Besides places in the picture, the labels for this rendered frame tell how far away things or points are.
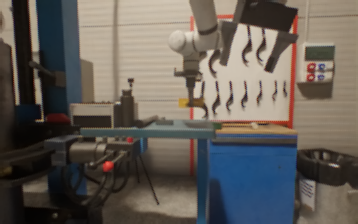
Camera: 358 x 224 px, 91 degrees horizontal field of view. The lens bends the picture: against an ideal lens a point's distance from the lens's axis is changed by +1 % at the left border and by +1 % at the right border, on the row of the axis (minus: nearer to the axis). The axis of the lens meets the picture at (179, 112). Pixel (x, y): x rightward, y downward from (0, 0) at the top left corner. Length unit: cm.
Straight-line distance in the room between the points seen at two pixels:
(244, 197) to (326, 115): 197
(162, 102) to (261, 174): 170
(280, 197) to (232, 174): 45
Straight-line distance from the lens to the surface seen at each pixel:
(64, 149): 97
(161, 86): 274
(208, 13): 73
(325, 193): 213
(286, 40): 54
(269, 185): 179
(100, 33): 321
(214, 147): 156
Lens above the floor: 122
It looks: 5 degrees down
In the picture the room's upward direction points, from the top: straight up
